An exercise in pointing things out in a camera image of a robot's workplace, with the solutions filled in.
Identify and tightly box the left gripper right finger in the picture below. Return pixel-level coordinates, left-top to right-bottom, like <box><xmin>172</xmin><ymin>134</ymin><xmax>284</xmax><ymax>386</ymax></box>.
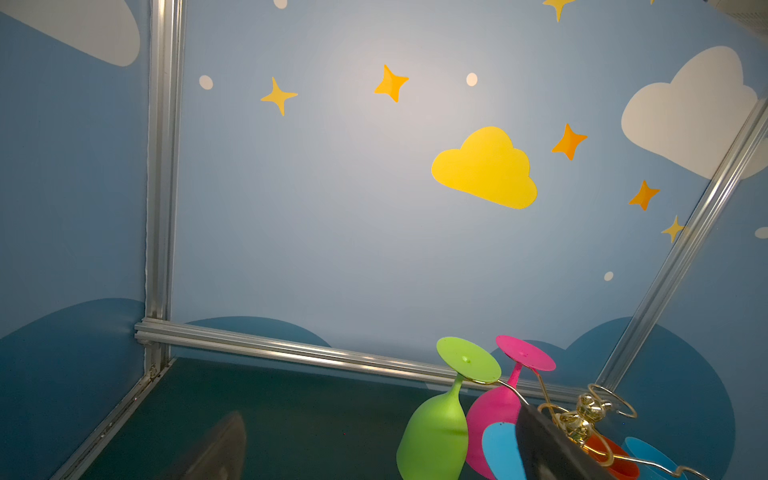
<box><xmin>516</xmin><ymin>404</ymin><xmax>612</xmax><ymax>480</ymax></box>

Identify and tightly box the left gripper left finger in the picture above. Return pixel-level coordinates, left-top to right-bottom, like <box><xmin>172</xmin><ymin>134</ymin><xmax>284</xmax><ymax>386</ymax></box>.
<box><xmin>158</xmin><ymin>411</ymin><xmax>247</xmax><ymax>480</ymax></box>

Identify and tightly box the blue wine glass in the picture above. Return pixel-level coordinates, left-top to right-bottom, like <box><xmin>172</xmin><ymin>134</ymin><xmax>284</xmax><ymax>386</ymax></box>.
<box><xmin>482</xmin><ymin>422</ymin><xmax>526</xmax><ymax>480</ymax></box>
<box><xmin>622</xmin><ymin>437</ymin><xmax>686</xmax><ymax>480</ymax></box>

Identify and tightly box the red wine glass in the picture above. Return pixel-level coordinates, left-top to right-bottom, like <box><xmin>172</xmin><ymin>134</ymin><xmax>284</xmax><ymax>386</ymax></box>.
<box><xmin>585</xmin><ymin>435</ymin><xmax>640</xmax><ymax>480</ymax></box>

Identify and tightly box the pink wine glass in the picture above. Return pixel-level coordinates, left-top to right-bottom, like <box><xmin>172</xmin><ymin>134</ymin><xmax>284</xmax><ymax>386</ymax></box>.
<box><xmin>466</xmin><ymin>335</ymin><xmax>556</xmax><ymax>479</ymax></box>

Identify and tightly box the back green wine glass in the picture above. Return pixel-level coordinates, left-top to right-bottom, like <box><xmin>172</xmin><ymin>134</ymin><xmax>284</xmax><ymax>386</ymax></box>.
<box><xmin>396</xmin><ymin>337</ymin><xmax>502</xmax><ymax>480</ymax></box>

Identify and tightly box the right aluminium frame post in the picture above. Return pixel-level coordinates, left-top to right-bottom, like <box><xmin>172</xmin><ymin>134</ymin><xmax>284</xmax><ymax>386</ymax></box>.
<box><xmin>597</xmin><ymin>93</ymin><xmax>767</xmax><ymax>389</ymax></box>

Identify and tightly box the aluminium frame post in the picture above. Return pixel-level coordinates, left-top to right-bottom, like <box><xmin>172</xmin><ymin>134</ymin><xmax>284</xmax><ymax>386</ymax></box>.
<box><xmin>597</xmin><ymin>93</ymin><xmax>767</xmax><ymax>389</ymax></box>
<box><xmin>142</xmin><ymin>0</ymin><xmax>187</xmax><ymax>376</ymax></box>

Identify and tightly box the back aluminium frame bar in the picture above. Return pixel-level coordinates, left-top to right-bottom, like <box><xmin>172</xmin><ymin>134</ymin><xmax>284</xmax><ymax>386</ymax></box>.
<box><xmin>133</xmin><ymin>317</ymin><xmax>586</xmax><ymax>403</ymax></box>

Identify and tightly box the left aluminium frame post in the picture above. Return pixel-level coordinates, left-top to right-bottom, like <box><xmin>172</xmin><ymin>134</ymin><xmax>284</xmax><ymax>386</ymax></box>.
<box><xmin>142</xmin><ymin>0</ymin><xmax>187</xmax><ymax>376</ymax></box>

